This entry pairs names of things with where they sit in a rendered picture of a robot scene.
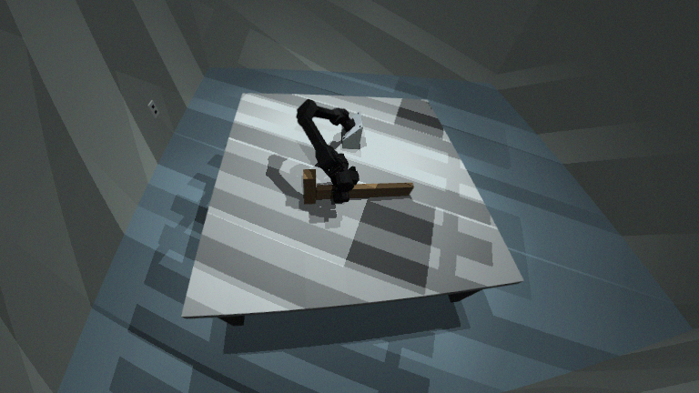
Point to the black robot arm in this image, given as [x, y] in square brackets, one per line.
[326, 155]

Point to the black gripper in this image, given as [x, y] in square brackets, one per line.
[338, 196]

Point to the dark brown wooden post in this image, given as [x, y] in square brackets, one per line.
[309, 186]

